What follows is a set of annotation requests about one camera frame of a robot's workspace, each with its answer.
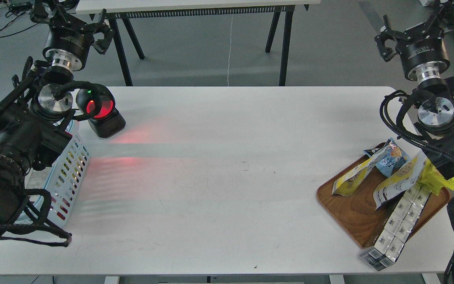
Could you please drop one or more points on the light blue plastic basket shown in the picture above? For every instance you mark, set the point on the light blue plastic basket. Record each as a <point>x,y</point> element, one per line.
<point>67,175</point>

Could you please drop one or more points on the white background table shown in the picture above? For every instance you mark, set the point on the white background table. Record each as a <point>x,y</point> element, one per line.
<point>132,9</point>

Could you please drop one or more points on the brown wooden tray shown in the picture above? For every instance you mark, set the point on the brown wooden tray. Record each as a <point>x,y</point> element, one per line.
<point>357,214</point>

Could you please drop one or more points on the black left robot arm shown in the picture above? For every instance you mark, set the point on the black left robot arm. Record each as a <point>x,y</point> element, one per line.
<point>34,117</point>

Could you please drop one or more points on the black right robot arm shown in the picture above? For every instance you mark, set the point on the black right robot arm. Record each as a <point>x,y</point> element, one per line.
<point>424,118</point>

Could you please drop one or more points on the yellow cartoon snack pack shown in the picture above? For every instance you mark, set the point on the yellow cartoon snack pack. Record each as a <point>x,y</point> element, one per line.
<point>432,180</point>

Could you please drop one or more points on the yellow white snack pouch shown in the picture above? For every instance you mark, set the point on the yellow white snack pouch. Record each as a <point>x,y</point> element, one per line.
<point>348,183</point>
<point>399,182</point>

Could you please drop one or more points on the black barcode scanner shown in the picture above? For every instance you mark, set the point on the black barcode scanner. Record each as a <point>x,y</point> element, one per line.
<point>99,102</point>

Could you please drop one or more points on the blue snack bag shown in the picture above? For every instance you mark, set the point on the blue snack bag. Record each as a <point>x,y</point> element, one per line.
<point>390,161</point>

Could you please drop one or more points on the white snack packet in basket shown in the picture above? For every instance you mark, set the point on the white snack packet in basket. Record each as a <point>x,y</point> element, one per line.
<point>38,179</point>

